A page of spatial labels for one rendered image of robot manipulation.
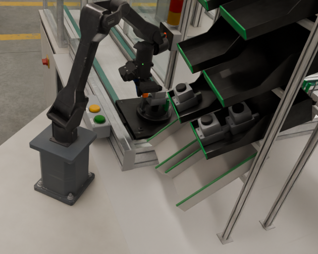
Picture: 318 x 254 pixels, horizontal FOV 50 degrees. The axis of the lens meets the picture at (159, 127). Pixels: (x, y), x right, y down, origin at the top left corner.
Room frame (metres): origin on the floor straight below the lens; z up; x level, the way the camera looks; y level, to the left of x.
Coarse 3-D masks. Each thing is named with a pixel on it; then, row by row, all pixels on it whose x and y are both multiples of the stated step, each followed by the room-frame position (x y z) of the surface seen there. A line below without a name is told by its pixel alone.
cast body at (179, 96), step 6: (180, 84) 0.85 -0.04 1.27; (186, 84) 0.86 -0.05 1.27; (174, 90) 0.84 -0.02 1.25; (180, 90) 0.83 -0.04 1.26; (186, 90) 0.83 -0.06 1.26; (192, 90) 0.84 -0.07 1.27; (174, 96) 0.86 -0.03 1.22; (180, 96) 0.82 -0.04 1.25; (186, 96) 0.83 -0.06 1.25; (192, 96) 0.84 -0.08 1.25; (198, 96) 0.86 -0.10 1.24; (174, 102) 0.83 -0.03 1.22; (180, 102) 0.82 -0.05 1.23; (186, 102) 0.83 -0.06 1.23; (192, 102) 0.84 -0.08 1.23; (180, 108) 0.82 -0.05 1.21; (186, 108) 0.83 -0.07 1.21
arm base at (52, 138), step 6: (54, 126) 0.75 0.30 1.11; (60, 126) 0.75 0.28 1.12; (54, 132) 0.76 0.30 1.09; (60, 132) 0.74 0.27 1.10; (66, 132) 0.75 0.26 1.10; (72, 132) 0.75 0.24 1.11; (54, 138) 0.76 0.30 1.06; (60, 138) 0.74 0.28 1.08; (66, 138) 0.75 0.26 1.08; (72, 138) 0.75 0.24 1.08; (60, 144) 0.74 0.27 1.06; (66, 144) 0.74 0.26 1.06
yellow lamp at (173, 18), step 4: (172, 12) 1.31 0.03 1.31; (168, 16) 1.32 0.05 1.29; (172, 16) 1.31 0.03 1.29; (176, 16) 1.31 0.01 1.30; (180, 16) 1.33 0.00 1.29; (168, 20) 1.32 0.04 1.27; (172, 20) 1.31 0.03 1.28; (176, 20) 1.31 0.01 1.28; (172, 24) 1.31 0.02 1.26; (176, 24) 1.31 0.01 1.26
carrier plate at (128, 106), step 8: (120, 104) 1.13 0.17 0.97; (128, 104) 1.14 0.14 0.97; (136, 104) 1.15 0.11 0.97; (120, 112) 1.09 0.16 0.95; (128, 112) 1.08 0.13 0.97; (128, 120) 1.03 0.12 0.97; (136, 120) 1.04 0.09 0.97; (136, 128) 1.00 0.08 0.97; (144, 128) 1.01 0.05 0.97; (152, 128) 1.02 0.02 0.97; (160, 128) 1.02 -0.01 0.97; (136, 136) 0.95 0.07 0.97; (144, 136) 0.96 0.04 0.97
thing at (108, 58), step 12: (108, 48) 1.70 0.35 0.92; (120, 48) 1.73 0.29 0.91; (132, 48) 1.67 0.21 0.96; (96, 60) 1.49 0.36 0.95; (108, 60) 1.57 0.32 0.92; (120, 60) 1.59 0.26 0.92; (96, 72) 1.40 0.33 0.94; (108, 72) 1.45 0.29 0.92; (108, 84) 1.30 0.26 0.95; (120, 84) 1.36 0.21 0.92; (132, 84) 1.39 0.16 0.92; (120, 96) 1.27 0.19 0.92; (132, 96) 1.28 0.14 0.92
